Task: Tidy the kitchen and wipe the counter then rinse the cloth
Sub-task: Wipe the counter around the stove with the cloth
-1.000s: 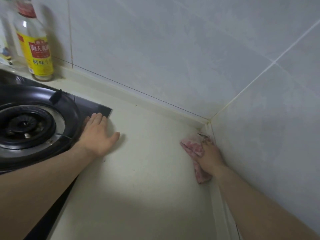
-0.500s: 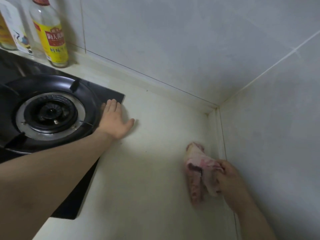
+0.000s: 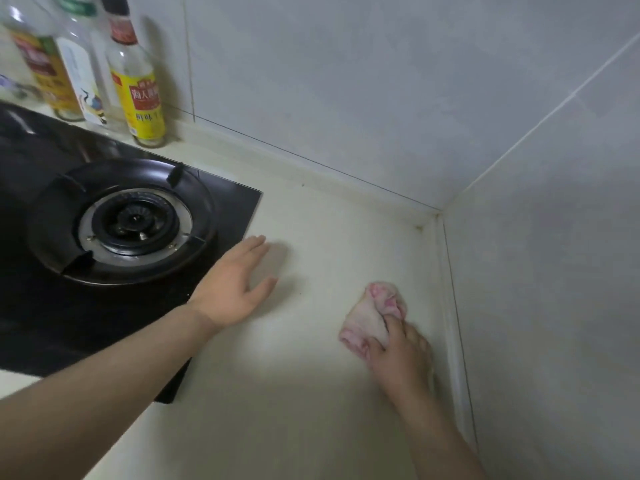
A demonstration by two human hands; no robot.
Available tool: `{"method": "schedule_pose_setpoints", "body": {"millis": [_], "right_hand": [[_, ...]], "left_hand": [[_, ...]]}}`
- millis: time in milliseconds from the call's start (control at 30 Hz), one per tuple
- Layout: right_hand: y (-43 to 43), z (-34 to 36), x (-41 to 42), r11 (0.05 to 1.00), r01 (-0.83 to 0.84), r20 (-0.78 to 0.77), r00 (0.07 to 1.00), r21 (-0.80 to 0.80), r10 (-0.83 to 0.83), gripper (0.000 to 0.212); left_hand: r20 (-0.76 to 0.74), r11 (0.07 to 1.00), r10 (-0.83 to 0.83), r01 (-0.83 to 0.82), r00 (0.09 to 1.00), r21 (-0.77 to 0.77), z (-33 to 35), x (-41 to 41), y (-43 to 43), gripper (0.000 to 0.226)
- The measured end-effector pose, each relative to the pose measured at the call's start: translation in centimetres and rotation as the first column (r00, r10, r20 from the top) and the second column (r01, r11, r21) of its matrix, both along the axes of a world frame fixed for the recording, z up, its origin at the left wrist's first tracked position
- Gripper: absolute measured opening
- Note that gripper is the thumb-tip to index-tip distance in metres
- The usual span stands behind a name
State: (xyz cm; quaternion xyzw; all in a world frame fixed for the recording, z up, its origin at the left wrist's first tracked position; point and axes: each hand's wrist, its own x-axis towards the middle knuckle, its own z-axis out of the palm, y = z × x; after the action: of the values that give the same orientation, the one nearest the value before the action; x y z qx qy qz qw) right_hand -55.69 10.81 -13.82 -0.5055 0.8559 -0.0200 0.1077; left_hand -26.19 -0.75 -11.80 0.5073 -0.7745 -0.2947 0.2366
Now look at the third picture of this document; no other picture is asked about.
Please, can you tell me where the person's right forearm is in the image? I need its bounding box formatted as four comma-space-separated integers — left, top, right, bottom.
395, 387, 489, 480

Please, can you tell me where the black glass gas stove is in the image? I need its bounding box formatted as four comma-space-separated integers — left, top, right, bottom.
0, 102, 263, 405

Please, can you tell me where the person's left hand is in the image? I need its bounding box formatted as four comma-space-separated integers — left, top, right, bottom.
187, 234, 279, 331

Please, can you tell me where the white cap green band bottle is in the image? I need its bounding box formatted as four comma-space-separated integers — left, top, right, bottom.
52, 0, 126, 131

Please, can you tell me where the black cap yellow label bottle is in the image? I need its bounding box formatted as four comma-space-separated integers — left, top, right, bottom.
0, 0, 83, 121

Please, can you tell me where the person's left forearm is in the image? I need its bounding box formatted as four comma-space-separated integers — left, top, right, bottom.
0, 302, 221, 480

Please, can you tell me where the black round stove burner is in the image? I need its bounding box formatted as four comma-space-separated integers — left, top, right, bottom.
27, 157, 219, 287

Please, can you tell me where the person's right hand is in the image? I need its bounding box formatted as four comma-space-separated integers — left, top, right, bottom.
365, 314, 435, 411

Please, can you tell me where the yellow label vinegar bottle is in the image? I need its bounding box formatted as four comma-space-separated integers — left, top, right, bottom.
99, 0, 167, 148

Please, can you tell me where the pink dish cloth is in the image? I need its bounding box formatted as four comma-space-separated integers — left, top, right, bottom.
339, 281, 409, 358

